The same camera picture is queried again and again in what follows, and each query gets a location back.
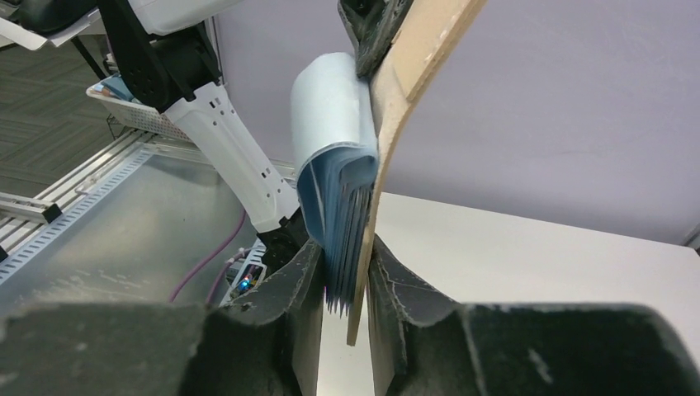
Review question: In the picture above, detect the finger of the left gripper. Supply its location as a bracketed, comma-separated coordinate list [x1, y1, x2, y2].
[338, 0, 414, 78]

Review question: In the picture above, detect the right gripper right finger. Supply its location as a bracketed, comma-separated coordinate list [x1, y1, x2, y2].
[367, 239, 699, 395]

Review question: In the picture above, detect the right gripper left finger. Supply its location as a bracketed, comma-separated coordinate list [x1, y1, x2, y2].
[1, 242, 323, 395]

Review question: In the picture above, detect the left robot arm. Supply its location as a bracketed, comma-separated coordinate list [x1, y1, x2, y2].
[97, 1, 308, 271]

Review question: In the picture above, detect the white mesh basket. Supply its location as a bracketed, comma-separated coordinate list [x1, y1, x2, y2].
[86, 73, 190, 142]

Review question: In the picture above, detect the white slotted cable duct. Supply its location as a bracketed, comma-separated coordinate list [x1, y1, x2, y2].
[1, 150, 154, 284]

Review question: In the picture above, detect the aluminium rail frame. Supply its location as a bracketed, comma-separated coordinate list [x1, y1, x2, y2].
[0, 129, 296, 262]

